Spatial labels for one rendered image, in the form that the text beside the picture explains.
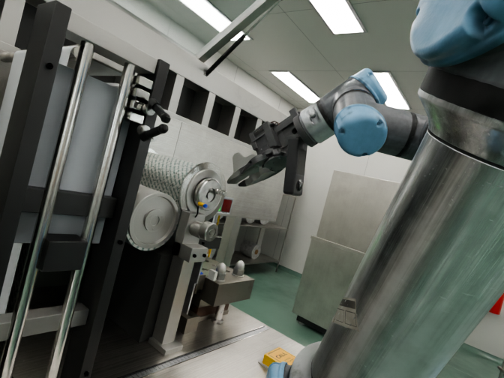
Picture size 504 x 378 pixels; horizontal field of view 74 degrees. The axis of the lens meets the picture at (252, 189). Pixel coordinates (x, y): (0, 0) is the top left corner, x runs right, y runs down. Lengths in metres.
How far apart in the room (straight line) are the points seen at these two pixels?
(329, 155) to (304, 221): 1.17
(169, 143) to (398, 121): 0.75
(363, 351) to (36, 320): 0.41
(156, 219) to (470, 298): 0.60
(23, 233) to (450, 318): 0.46
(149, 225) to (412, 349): 0.56
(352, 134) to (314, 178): 5.15
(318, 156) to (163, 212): 5.08
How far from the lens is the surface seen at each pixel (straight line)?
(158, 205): 0.72
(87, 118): 0.50
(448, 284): 0.24
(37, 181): 0.49
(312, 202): 5.63
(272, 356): 0.87
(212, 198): 0.79
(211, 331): 0.95
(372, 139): 0.54
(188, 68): 1.17
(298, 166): 0.68
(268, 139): 0.69
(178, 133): 1.14
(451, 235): 0.22
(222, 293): 0.91
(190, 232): 0.74
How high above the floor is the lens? 1.30
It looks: 1 degrees down
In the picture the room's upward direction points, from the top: 15 degrees clockwise
